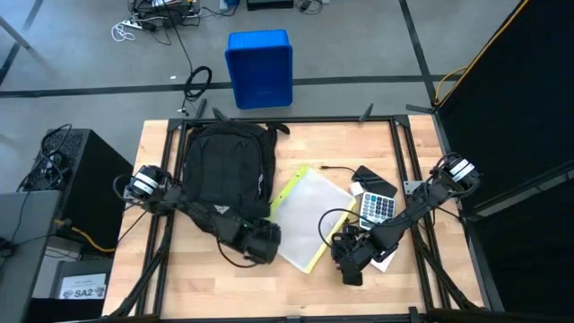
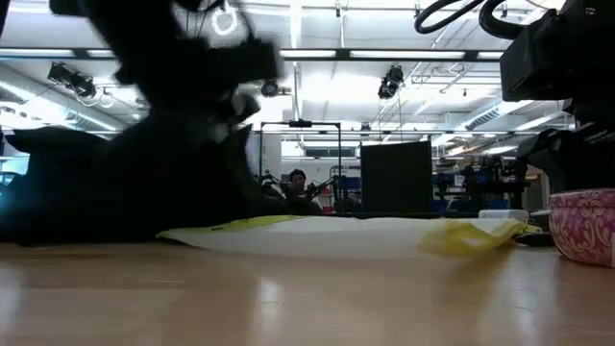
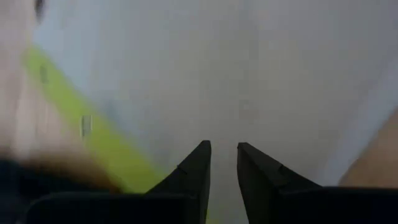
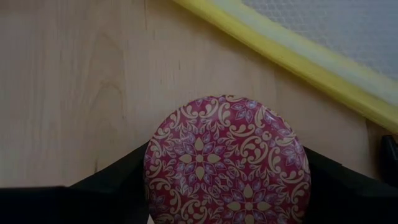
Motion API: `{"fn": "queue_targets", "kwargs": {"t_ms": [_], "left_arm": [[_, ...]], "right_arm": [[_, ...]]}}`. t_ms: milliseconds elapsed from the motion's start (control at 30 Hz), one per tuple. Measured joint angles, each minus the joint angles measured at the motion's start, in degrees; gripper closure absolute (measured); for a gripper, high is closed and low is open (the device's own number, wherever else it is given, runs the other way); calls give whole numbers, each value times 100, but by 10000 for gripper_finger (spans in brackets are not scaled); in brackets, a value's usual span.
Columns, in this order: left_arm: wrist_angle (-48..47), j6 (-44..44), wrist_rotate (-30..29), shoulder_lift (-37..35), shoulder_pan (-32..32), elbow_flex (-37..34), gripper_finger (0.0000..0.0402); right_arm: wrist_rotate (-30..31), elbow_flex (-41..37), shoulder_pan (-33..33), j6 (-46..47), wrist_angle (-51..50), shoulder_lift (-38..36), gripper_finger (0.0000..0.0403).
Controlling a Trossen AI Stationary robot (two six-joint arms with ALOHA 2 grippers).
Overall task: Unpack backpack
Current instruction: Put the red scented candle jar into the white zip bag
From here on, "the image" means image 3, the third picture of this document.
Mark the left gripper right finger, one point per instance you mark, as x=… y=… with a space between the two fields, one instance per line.
x=258 y=177

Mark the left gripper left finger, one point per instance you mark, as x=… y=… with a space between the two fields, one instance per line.
x=192 y=177

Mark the yellow-edged mesh pouch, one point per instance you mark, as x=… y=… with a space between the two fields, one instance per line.
x=217 y=77

